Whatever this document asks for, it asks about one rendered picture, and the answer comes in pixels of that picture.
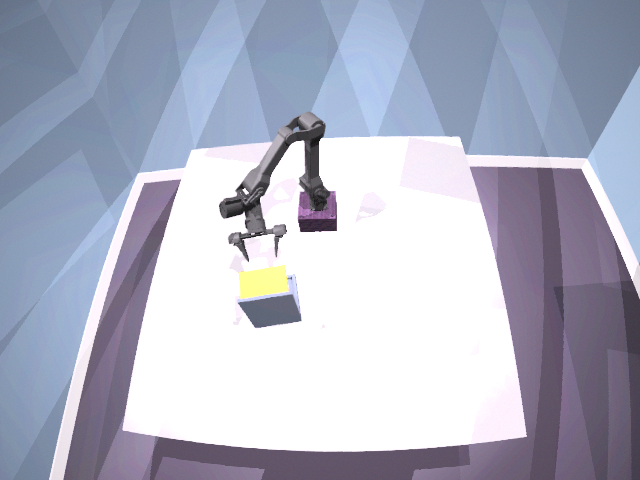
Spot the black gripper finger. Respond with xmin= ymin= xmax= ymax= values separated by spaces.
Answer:
xmin=273 ymin=235 xmax=283 ymax=258
xmin=233 ymin=240 xmax=249 ymax=263

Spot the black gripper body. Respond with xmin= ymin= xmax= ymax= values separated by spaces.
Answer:
xmin=227 ymin=210 xmax=287 ymax=244

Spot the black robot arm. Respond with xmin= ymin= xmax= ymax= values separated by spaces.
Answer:
xmin=219 ymin=112 xmax=331 ymax=220

